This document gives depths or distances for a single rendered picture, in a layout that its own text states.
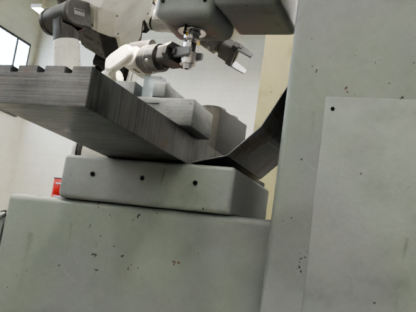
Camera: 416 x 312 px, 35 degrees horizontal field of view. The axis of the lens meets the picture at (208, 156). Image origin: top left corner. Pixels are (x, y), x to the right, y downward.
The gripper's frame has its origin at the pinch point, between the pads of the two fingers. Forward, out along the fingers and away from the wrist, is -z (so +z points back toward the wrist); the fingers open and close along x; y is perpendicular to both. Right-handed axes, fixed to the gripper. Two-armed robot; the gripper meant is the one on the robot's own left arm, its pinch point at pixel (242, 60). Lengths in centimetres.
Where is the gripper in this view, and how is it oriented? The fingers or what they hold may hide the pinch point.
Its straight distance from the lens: 264.7
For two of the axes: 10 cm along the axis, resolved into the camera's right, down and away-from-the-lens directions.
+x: 2.1, -4.7, -8.6
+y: 5.5, -6.7, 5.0
